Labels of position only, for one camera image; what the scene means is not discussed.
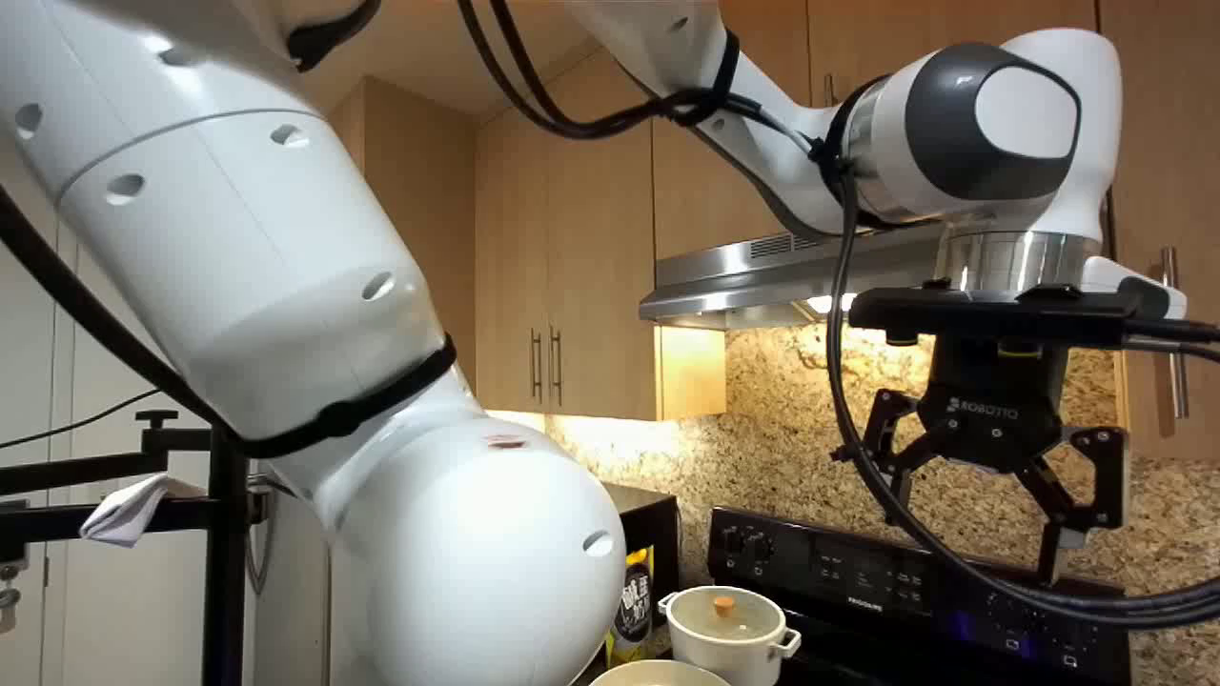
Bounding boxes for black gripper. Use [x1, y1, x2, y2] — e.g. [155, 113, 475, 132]
[832, 335, 1132, 588]

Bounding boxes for black stove control panel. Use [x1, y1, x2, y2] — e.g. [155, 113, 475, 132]
[705, 507, 1137, 686]

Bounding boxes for stainless steel range hood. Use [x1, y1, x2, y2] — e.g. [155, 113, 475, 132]
[638, 226, 1111, 335]

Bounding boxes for white pot with lid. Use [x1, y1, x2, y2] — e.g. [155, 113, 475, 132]
[656, 582, 808, 686]

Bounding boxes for black countertop appliance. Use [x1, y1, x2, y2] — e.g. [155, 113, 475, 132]
[593, 481, 684, 601]

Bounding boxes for yellow black package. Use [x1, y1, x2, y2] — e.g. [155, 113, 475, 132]
[606, 545, 665, 663]

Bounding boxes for white bowl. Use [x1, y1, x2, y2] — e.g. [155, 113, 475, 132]
[587, 657, 734, 686]

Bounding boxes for black metal stand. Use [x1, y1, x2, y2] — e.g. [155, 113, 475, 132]
[0, 406, 279, 686]

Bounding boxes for white cloth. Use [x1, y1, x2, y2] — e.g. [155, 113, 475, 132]
[75, 474, 206, 551]

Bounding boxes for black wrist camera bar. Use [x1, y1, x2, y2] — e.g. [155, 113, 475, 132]
[845, 279, 1187, 353]

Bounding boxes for silver bar cabinet handle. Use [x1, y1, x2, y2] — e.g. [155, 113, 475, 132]
[544, 325, 569, 406]
[527, 325, 548, 406]
[1156, 245, 1198, 442]

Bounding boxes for thick black cable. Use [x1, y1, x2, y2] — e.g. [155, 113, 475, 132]
[0, 185, 252, 455]

